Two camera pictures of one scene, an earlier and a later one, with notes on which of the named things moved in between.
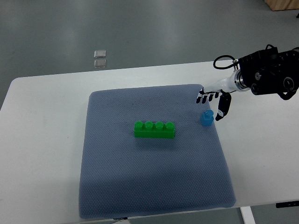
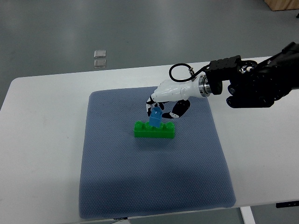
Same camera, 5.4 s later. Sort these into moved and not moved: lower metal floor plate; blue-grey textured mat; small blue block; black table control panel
Moved: small blue block
Not moved: blue-grey textured mat; lower metal floor plate; black table control panel
